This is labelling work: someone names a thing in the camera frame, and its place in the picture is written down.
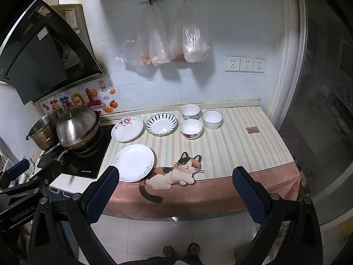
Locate plastic bag red contents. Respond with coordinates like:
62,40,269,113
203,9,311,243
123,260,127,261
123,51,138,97
168,4,186,63

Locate black induction cooktop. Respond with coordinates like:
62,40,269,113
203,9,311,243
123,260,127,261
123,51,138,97
37,123,116,179

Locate steel stockpot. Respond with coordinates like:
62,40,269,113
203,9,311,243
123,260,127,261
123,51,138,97
26,110,60,151

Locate plain white plate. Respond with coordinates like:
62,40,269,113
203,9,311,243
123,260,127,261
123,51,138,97
112,144,156,183

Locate black range hood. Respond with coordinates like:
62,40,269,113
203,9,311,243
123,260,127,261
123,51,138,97
0,0,107,105

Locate white bowl blue pattern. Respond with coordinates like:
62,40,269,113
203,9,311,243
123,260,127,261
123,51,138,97
180,104,200,120

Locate white wall outlet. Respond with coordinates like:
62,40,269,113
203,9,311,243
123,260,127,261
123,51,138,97
225,56,240,72
239,57,254,73
253,58,265,74

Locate steel wok with dome lid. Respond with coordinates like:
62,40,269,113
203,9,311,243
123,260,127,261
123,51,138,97
39,105,101,169

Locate white bowl dark rim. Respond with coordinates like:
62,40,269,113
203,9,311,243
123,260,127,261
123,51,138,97
201,110,223,130

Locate plastic bag white contents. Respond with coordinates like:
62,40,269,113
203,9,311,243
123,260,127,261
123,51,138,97
182,1,211,63

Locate plastic bag pale contents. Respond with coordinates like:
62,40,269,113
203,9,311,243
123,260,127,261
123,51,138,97
148,3,171,67

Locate person's dark clothing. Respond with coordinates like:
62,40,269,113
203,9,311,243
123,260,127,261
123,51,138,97
130,255,206,265

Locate colourful wall stickers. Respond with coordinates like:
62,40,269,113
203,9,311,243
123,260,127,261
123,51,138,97
41,79,119,115

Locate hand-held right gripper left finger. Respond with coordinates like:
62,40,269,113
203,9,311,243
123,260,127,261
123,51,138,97
29,166,120,265

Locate blue striped white plate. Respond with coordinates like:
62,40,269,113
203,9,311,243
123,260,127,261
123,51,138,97
146,113,178,136

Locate striped cat print tablecloth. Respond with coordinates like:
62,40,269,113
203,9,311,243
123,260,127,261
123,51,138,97
106,106,301,218

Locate person's right foot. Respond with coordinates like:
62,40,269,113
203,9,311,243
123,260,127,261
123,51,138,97
187,243,200,258

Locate pink floral white plate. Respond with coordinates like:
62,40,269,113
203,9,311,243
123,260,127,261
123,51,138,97
111,117,144,143

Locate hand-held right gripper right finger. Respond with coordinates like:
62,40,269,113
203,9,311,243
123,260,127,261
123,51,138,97
232,166,323,265

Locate plastic bag orange contents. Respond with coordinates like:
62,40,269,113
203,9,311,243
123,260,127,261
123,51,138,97
116,4,151,67

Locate frosted glass sliding door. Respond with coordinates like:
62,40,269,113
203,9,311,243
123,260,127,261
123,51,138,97
269,0,353,229

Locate white bowl red floral print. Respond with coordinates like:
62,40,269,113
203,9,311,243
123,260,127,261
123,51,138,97
180,119,203,140

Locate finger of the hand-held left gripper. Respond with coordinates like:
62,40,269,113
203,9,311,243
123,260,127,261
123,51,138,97
0,159,45,199
29,160,67,189

